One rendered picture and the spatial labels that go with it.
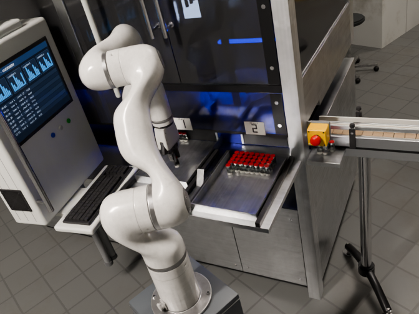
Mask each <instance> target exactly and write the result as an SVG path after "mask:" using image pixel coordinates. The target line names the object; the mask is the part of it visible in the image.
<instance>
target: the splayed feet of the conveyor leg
mask: <svg viewBox="0 0 419 314"><path fill-rule="evenodd" d="M343 254H344V255H345V256H348V257H350V256H353V257H354V258H355V260H356V261H357V262H358V272H359V274H360V275H361V276H363V277H367V278H368V280H369V282H370V284H371V286H372V288H373V290H374V292H375V295H376V297H377V299H378V302H379V304H380V306H381V308H382V310H383V313H382V314H392V313H390V312H391V311H392V309H391V307H390V304H389V302H388V300H387V298H386V296H385V294H384V292H383V290H382V287H381V285H380V283H379V281H378V279H377V278H376V276H375V264H374V263H373V262H372V266H371V267H370V268H368V269H365V268H363V267H362V266H361V255H360V252H359V251H358V250H357V249H356V248H355V247H354V246H353V245H352V244H351V243H346V244H345V249H344V250H343Z"/></svg>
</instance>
